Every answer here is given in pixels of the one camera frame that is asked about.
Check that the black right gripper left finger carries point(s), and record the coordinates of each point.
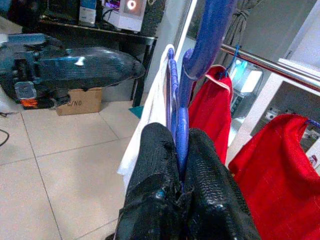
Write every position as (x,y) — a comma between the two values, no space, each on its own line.
(152,175)

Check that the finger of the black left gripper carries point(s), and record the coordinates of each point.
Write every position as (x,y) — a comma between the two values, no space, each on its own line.
(95,67)

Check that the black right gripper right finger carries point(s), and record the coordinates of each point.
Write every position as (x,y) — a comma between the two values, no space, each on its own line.
(215,200)

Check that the purple-blue plastic hanger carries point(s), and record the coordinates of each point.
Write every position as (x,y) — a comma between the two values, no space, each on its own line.
(313,123)
(232,61)
(182,130)

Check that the white garment black lettering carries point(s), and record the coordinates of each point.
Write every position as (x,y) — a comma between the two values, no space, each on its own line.
(152,105)

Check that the cardboard box printed C/NO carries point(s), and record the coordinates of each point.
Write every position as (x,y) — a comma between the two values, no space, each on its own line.
(82,105)

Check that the white and blue carton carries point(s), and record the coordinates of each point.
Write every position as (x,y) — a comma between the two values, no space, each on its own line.
(87,15)

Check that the white box device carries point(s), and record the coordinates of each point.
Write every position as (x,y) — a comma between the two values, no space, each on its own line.
(130,22)

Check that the black table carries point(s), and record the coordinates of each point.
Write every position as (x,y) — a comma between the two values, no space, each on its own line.
(150,47)

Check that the teal floor mat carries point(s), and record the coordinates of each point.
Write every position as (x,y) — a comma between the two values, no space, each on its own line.
(137,112)

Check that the red garment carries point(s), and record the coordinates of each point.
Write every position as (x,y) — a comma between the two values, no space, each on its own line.
(210,112)
(275,180)

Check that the black mesh panel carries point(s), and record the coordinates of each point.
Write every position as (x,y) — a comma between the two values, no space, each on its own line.
(153,17)

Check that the white and grey appliance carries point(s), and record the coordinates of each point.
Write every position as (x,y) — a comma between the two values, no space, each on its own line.
(250,82)

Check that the grey-brown curtain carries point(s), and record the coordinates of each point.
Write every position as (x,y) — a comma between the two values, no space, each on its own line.
(241,22)

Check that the chrome clothes rail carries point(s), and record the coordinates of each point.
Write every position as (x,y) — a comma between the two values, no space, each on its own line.
(275,67)

